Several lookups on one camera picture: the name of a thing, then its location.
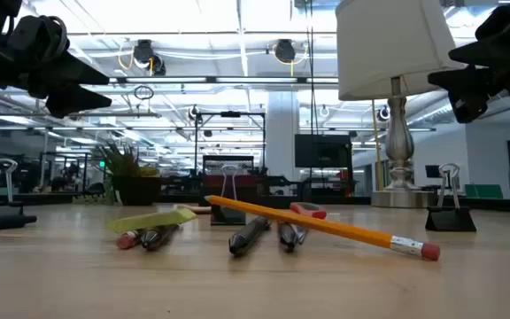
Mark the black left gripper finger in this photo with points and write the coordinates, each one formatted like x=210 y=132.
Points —
x=73 y=101
x=73 y=73

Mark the black table frame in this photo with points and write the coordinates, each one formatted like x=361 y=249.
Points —
x=51 y=198

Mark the potted green plant black pot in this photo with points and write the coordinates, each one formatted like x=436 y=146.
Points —
x=135 y=188

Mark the green board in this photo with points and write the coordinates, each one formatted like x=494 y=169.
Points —
x=487 y=191

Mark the small black ceiling reel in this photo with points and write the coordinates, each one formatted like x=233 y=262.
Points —
x=193 y=113
x=383 y=113

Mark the yellow pole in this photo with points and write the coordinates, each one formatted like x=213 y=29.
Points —
x=376 y=150

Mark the black metal frame stand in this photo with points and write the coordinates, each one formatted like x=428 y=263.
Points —
x=196 y=146

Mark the small black monitor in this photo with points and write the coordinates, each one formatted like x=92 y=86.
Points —
x=432 y=171

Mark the silver table lamp white shade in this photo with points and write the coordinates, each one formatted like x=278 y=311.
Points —
x=392 y=44

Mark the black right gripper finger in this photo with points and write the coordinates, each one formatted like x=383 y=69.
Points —
x=463 y=80
x=481 y=52

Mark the yellow-green sticky note pad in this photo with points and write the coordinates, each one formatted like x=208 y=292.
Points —
x=153 y=219

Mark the black pen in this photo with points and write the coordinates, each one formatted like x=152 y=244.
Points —
x=288 y=237
x=248 y=235
x=157 y=237

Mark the black mesh desk organizer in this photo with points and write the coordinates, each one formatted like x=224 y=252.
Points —
x=213 y=166

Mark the long ceiling light bar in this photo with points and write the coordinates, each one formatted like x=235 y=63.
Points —
x=224 y=80

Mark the large black monitor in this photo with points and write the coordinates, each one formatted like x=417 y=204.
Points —
x=321 y=150

